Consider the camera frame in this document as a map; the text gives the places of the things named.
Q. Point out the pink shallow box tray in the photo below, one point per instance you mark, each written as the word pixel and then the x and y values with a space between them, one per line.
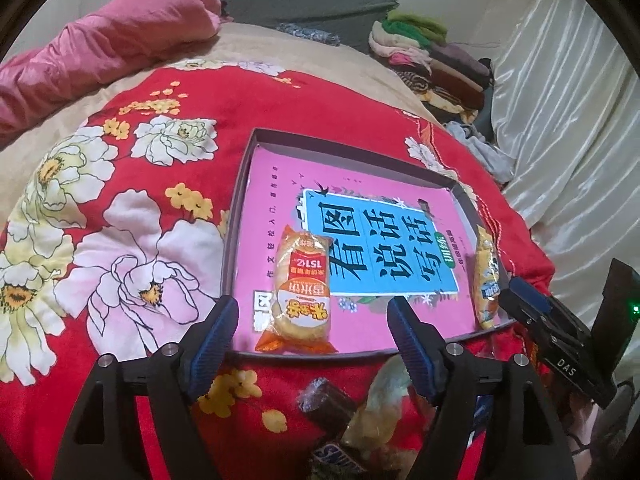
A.
pixel 350 160

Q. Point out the pink pillow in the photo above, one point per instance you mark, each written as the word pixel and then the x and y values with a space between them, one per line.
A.
pixel 100 45

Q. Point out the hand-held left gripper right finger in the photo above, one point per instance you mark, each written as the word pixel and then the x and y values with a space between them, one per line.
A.
pixel 407 335

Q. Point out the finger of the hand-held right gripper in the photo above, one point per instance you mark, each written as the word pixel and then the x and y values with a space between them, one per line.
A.
pixel 522 287
pixel 517 312

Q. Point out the beige blanket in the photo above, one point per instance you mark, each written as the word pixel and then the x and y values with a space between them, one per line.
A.
pixel 325 55

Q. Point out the blue patterned cloth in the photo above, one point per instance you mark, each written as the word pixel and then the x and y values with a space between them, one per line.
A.
pixel 310 32

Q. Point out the pile of folded clothes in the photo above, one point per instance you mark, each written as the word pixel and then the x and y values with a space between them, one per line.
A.
pixel 450 70

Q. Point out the small brown candy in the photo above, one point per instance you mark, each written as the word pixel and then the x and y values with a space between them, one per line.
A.
pixel 327 400

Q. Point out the white and grey garment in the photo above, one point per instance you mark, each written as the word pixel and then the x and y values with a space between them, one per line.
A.
pixel 485 152

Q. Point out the white satin curtain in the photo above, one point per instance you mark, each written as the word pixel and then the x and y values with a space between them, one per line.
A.
pixel 575 110

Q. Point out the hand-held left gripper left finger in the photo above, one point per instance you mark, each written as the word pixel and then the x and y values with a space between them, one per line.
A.
pixel 215 335

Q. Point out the orange rice cracker packet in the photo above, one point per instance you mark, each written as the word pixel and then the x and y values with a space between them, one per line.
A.
pixel 300 300

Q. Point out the person's right hand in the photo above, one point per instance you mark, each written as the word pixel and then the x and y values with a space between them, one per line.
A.
pixel 582 417

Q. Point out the pale yellow clear snack packet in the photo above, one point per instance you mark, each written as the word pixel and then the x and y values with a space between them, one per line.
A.
pixel 380 410

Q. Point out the pink book with blue label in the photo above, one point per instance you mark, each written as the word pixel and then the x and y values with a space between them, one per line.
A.
pixel 280 185

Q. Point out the brown chocolate bar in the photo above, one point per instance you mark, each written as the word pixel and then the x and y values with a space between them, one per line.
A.
pixel 340 457

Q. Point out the red floral blanket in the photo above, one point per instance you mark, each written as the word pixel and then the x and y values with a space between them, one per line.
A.
pixel 175 170

